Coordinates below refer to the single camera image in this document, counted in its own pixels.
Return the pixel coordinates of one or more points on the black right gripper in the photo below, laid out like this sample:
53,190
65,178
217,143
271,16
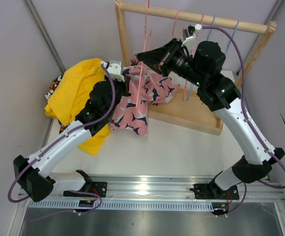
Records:
163,56

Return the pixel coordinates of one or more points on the yellow shorts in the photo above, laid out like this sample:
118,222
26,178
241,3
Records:
83,76

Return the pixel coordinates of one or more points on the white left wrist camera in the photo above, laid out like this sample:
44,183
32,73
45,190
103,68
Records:
114,69

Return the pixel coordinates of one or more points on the aluminium corner post left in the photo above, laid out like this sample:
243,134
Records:
44,33

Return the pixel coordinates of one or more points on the aluminium corner post right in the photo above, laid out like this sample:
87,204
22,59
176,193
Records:
275,11

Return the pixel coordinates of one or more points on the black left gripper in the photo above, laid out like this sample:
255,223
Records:
125,85

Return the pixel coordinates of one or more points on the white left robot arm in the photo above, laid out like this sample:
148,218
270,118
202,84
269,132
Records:
34,173

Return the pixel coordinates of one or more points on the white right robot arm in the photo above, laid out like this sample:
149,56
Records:
221,96

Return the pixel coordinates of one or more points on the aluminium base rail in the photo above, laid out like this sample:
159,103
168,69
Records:
163,193

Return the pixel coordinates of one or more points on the aluminium corner post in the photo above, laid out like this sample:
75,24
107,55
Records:
275,11
44,33

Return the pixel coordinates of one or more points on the wooden clothes rack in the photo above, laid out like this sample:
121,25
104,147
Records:
192,114

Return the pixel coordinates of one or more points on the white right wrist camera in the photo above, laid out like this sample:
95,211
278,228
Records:
190,35

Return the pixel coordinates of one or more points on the orange camouflage shorts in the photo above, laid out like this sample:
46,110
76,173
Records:
59,102

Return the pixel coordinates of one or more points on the pink patterned shorts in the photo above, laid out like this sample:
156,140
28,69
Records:
146,88

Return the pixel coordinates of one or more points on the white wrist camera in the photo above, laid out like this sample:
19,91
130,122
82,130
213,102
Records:
114,69
190,35

